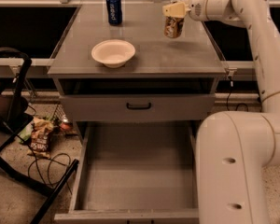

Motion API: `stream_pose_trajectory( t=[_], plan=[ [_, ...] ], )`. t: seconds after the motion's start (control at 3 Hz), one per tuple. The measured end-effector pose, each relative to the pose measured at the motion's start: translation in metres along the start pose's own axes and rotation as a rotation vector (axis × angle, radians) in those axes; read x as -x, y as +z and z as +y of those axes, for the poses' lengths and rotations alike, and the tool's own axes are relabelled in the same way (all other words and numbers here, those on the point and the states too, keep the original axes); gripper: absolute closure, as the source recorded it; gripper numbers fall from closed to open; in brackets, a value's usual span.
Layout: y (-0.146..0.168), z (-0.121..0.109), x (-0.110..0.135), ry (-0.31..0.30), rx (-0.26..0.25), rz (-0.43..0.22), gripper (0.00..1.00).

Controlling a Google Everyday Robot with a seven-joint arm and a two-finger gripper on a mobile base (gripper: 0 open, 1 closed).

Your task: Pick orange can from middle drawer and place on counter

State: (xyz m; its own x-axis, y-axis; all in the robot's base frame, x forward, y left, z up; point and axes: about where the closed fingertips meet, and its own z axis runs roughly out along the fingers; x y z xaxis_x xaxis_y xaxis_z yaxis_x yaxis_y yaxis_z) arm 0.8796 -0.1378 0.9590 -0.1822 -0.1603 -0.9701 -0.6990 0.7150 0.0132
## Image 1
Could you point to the blue pepsi can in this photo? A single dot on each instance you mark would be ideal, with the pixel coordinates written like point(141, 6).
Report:
point(114, 12)

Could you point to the white paper bowl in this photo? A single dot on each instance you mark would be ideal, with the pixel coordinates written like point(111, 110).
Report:
point(113, 53)

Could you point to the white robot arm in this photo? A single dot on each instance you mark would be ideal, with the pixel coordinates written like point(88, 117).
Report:
point(232, 147)

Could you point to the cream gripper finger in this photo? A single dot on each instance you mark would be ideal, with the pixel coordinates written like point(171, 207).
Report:
point(177, 9)

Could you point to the open middle drawer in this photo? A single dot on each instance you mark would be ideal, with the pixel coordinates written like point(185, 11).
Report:
point(134, 173)

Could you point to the black top drawer handle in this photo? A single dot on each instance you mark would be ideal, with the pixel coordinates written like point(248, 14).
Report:
point(138, 106)

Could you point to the green snack bag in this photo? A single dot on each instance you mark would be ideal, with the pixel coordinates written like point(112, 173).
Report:
point(26, 133)

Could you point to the brown chip bag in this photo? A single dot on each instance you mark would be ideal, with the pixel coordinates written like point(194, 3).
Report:
point(41, 138)

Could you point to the grey drawer cabinet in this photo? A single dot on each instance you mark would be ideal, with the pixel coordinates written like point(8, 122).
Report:
point(160, 66)

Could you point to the black chair frame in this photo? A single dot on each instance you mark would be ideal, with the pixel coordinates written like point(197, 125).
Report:
point(13, 119)

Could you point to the closed top drawer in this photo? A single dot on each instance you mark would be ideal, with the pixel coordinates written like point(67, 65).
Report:
point(112, 108)

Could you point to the small red snack item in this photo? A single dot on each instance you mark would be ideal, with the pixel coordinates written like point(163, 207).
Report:
point(65, 125)

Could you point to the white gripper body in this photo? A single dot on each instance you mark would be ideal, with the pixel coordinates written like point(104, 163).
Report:
point(197, 8)

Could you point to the orange soda can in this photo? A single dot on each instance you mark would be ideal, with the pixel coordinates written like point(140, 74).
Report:
point(173, 27)

